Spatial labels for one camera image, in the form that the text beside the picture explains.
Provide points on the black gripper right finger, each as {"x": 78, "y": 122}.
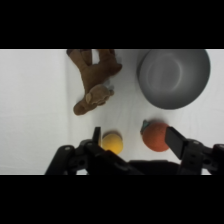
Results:
{"x": 175, "y": 141}

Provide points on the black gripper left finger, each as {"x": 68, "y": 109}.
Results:
{"x": 97, "y": 136}

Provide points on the brown plush deer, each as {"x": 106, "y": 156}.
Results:
{"x": 95, "y": 76}

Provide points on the grey bowl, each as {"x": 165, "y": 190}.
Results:
{"x": 174, "y": 77}

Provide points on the yellow lemon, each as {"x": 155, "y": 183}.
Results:
{"x": 112, "y": 142}

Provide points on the orange plush fruit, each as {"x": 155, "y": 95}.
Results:
{"x": 154, "y": 136}

